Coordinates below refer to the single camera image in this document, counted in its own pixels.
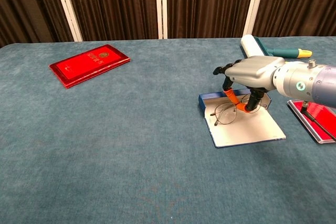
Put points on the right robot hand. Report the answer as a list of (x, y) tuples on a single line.
[(252, 72)]

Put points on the wire-frame eyeglasses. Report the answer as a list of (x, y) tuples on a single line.
[(225, 113)]

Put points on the blue glasses case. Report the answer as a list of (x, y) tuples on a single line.
[(249, 132)]

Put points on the teal lint roller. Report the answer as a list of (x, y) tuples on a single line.
[(249, 44)]

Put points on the blue felt table cover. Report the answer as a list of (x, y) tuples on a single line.
[(131, 142)]

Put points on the red certificate book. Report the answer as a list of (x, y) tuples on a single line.
[(86, 65)]

